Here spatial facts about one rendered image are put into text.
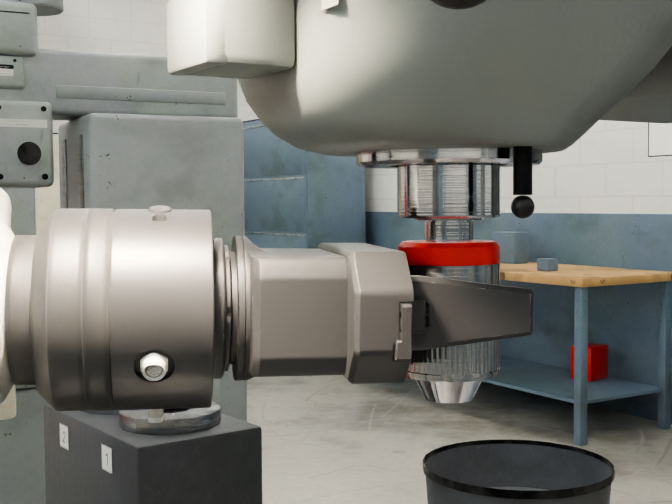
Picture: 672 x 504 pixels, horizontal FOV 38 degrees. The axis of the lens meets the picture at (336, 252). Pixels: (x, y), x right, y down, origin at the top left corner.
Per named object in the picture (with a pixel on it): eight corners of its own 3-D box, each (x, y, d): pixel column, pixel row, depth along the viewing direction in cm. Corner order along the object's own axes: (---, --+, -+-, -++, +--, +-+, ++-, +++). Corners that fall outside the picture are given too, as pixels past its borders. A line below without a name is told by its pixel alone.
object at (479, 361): (438, 361, 49) (437, 258, 48) (519, 371, 45) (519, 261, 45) (378, 374, 45) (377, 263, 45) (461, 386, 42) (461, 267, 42)
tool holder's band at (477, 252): (437, 258, 48) (437, 238, 48) (519, 261, 45) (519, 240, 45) (377, 263, 45) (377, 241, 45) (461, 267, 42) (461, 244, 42)
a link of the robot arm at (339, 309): (417, 207, 38) (106, 205, 36) (414, 448, 39) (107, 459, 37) (357, 206, 50) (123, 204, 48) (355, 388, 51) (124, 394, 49)
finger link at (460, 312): (526, 346, 43) (391, 348, 42) (528, 274, 43) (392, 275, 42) (540, 351, 42) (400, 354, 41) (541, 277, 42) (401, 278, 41)
